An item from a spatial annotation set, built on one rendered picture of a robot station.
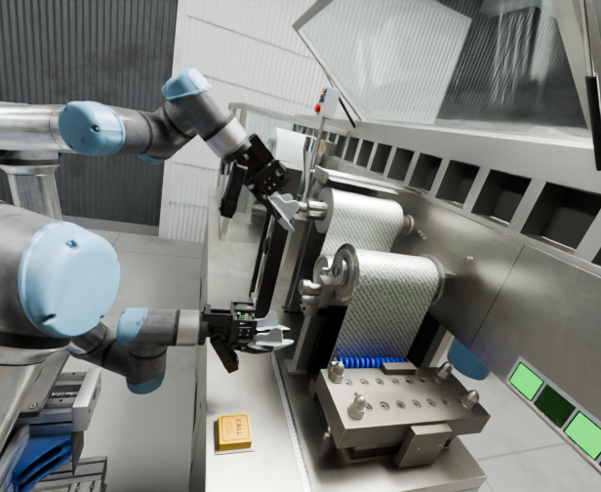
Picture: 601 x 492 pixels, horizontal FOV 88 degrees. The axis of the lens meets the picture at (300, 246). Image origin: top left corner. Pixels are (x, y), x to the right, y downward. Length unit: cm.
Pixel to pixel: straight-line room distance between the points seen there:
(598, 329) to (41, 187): 119
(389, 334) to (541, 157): 54
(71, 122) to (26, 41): 340
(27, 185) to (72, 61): 295
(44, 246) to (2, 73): 367
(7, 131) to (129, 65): 308
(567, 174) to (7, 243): 91
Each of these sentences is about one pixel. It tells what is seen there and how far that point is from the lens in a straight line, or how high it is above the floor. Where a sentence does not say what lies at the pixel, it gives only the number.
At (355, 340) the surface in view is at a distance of 85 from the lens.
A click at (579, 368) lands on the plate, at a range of 80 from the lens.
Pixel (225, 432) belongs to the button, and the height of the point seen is 92.
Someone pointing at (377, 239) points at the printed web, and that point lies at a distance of 101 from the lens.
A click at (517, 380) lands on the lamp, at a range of 86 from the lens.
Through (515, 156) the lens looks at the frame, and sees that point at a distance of 93.
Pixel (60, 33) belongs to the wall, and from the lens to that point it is 389.
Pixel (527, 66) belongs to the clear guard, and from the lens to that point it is 82.
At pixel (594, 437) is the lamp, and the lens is 81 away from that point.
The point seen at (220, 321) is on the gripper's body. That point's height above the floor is 114.
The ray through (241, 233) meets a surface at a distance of 173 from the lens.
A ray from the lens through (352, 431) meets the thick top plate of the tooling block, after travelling 74.
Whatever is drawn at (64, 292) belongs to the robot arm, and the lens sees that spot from 40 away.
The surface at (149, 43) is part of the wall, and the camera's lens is 374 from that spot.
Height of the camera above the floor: 156
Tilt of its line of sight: 20 degrees down
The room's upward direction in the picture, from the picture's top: 15 degrees clockwise
